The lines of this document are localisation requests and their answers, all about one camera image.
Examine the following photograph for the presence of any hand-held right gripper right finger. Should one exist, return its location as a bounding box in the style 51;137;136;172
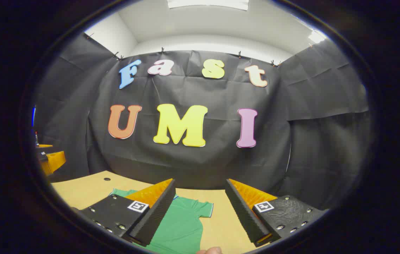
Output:
225;178;328;247

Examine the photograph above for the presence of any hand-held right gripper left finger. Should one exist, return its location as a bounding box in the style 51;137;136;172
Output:
78;178;177;247

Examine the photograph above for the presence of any green T-shirt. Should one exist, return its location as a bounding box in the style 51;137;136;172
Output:
110;188;214;254

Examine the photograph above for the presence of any black backdrop cloth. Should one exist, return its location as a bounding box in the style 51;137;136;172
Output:
32;34;371;212

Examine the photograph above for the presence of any row of black cloth clips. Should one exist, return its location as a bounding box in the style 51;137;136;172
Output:
85;32;282;67

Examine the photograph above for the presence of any ceiling light panel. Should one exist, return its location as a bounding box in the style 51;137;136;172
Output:
167;0;250;11
308;31;327;43

